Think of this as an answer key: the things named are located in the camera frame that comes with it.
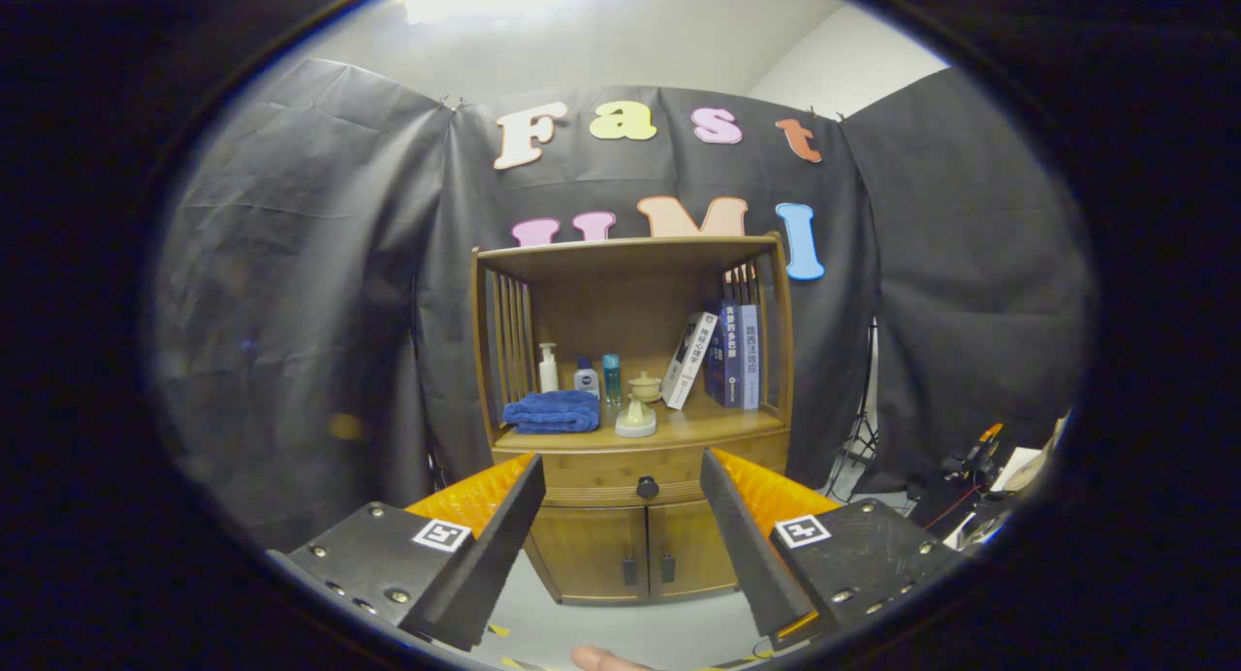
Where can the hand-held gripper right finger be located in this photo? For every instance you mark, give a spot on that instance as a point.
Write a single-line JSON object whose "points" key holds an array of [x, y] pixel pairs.
{"points": [[747, 545]]}

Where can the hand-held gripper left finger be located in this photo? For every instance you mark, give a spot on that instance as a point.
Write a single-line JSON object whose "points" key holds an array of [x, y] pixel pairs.
{"points": [[504, 535]]}

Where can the wooden drawer with black knob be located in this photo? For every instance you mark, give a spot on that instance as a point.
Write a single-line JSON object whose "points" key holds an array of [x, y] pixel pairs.
{"points": [[591, 467]]}

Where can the wooden countertop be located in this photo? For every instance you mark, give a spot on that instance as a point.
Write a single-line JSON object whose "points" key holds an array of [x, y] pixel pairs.
{"points": [[708, 421]]}

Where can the wooden cabinet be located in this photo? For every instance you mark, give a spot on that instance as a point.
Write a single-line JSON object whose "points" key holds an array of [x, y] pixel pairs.
{"points": [[620, 312]]}

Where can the blue folded towel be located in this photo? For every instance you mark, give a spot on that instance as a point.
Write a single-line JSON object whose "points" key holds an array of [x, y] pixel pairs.
{"points": [[553, 412]]}

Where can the black tripod stand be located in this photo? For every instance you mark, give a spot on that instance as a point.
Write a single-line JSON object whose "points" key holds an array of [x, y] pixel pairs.
{"points": [[861, 438]]}

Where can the white pump bottle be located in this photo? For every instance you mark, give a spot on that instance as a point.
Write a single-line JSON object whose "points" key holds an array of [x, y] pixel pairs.
{"points": [[549, 372]]}

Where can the white bottle with blue cap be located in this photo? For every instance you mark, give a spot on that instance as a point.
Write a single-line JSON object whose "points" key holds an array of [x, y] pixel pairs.
{"points": [[586, 380]]}

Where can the beige lidded teacup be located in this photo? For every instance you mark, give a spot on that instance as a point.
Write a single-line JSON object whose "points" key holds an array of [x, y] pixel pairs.
{"points": [[646, 388]]}

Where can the clear blue bottle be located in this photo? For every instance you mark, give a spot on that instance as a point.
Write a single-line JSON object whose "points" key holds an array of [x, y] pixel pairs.
{"points": [[612, 380]]}

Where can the pale blue book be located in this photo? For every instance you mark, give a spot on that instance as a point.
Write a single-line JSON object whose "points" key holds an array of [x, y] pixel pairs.
{"points": [[749, 356]]}

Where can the dark blue book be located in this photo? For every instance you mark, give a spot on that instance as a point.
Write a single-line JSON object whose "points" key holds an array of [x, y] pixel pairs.
{"points": [[725, 356]]}

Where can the white book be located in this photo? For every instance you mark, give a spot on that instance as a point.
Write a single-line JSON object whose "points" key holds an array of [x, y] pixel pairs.
{"points": [[688, 361]]}

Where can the black device with orange part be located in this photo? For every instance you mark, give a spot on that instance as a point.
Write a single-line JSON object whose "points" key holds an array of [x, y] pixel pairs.
{"points": [[960, 487]]}

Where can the white paper sheet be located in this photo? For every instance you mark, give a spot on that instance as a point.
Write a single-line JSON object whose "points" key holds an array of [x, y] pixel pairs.
{"points": [[1023, 467]]}

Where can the black backdrop cloth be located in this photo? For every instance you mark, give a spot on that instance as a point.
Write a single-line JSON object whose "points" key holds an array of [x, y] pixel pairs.
{"points": [[291, 312]]}

